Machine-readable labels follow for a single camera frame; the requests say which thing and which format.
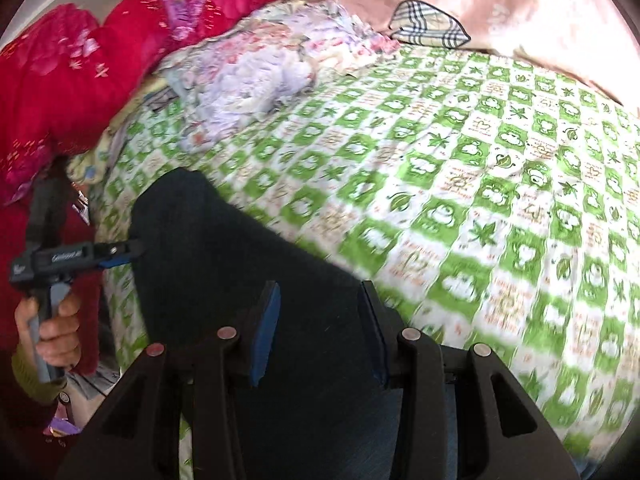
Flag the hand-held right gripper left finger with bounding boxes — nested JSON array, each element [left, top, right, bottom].
[[56, 280, 282, 480]]

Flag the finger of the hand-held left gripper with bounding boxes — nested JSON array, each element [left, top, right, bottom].
[[98, 239, 146, 271]]

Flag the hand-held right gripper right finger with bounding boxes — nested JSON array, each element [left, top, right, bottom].
[[360, 280, 588, 480]]

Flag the dark blue pants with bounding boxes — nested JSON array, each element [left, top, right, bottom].
[[129, 167, 461, 480]]

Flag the person's left forearm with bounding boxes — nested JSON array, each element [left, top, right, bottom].
[[0, 340, 68, 441]]

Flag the person's left hand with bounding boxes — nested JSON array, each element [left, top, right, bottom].
[[14, 292, 83, 372]]

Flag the green checkered bed sheet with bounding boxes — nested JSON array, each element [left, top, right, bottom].
[[93, 43, 640, 480]]

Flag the red floral quilt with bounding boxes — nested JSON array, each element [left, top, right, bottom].
[[0, 0, 331, 206]]

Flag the pastel floral ruffled blanket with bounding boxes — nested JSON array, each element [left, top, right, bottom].
[[155, 1, 401, 155]]

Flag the beige plaid cloth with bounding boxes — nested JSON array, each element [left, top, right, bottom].
[[389, 0, 472, 49]]

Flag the pink blanket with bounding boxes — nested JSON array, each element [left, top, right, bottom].
[[306, 0, 640, 106]]

